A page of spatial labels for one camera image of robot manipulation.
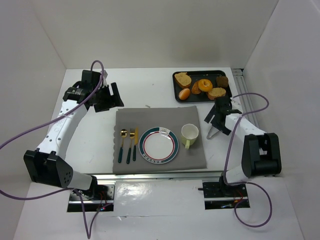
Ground gold spoon green handle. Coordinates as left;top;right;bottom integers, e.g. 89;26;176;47
117;129;128;163

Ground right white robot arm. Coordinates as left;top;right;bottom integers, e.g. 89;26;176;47
204;96;282;186

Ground bread slice front right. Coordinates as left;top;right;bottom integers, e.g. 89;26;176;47
206;87;227;100

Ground large bread slice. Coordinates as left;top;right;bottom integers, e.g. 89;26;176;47
173;72;192;89

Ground white plate green red rim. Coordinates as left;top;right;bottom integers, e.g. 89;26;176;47
138;127;179;165

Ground light green mug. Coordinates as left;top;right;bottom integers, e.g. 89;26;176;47
181;123;199;149

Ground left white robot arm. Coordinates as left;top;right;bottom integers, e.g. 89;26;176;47
23;70;124;196

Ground purple cable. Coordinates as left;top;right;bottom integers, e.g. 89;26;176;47
223;92;273;228
0;60;106;240

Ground small round bun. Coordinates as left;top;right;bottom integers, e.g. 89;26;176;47
178;88;191;101

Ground brown pastry under donut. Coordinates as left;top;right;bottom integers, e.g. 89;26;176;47
191;80;202;95

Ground black baking tray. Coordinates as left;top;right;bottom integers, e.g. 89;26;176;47
172;70;232;103

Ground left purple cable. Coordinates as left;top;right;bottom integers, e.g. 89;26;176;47
0;60;106;240

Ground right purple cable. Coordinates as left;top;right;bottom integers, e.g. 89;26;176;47
223;92;273;228

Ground orange glazed donut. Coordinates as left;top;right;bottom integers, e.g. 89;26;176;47
198;78;213;93

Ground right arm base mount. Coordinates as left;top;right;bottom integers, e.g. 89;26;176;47
198;178;250;210

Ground metal tongs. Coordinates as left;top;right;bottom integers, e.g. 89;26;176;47
206;126;219;140

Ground gold fork green handle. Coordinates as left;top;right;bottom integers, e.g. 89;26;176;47
126;128;135;164

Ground dark brown bread piece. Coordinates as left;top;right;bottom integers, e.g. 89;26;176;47
216;76;229;88

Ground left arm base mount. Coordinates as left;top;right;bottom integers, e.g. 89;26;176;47
67;182;115;213

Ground aluminium front rail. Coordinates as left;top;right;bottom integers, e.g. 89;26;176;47
94;171;222;181

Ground gold knife green handle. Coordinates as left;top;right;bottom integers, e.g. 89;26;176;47
132;127;139;162

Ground grey cloth placemat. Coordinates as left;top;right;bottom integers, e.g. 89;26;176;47
112;106;207;174

